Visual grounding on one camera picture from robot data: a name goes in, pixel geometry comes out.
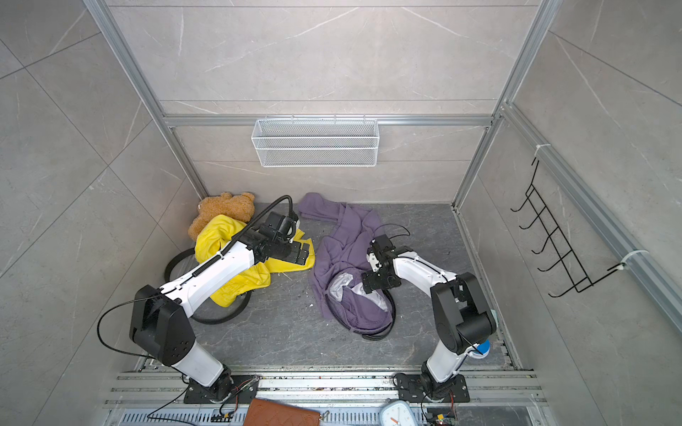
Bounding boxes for purple jacket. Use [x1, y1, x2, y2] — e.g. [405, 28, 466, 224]
[298, 193, 395, 341]

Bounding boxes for yellow trousers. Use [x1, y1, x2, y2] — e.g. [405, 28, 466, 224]
[195, 215, 315, 308]

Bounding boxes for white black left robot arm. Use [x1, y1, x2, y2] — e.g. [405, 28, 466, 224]
[129, 195, 310, 403]

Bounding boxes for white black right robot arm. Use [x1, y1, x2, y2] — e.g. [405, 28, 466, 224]
[362, 234, 497, 403]

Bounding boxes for brown teddy bear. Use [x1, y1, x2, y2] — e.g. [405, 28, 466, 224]
[188, 193, 255, 241]

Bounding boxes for white clock at bottom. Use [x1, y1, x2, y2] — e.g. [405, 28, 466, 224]
[378, 400, 419, 426]

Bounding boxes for brown leather wallet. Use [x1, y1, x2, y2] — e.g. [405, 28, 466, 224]
[243, 399, 321, 426]

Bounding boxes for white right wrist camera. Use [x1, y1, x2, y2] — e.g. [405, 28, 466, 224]
[367, 247, 385, 273]

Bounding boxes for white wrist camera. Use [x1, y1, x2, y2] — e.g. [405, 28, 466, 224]
[367, 247, 385, 273]
[279, 213, 299, 241]

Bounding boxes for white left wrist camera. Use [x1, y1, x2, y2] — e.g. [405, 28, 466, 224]
[279, 213, 299, 241]

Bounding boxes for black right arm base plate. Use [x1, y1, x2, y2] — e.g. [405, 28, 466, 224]
[393, 373, 471, 404]

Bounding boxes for white wire mesh basket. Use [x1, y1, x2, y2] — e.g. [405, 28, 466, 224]
[251, 118, 380, 168]

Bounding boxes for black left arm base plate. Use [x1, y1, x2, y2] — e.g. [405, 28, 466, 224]
[183, 374, 261, 404]

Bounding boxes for black wire hook rack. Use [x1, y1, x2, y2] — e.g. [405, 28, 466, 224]
[510, 158, 649, 299]

